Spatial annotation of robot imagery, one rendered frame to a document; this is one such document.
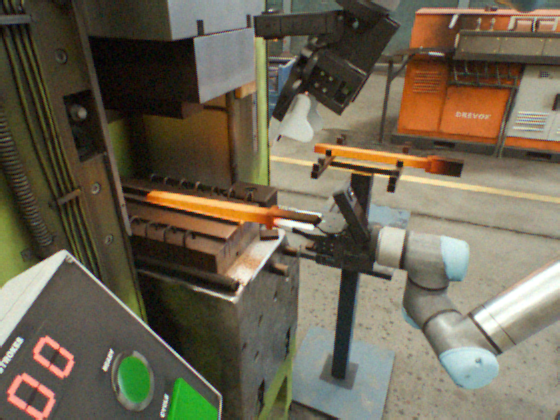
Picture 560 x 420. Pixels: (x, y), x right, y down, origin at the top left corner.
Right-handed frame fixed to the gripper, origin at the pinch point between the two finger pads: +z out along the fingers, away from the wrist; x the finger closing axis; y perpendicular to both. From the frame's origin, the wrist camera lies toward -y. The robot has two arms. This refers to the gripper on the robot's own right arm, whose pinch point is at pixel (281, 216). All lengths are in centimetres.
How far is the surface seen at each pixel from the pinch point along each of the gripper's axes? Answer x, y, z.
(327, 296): 90, 103, 11
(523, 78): 353, 34, -93
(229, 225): -3.2, 2.5, 10.7
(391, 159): 44.9, 2.6, -16.3
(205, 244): -10.0, 3.4, 12.5
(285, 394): 14, 80, 6
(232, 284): -14.6, 7.6, 4.3
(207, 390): -38.5, 2.5, -5.3
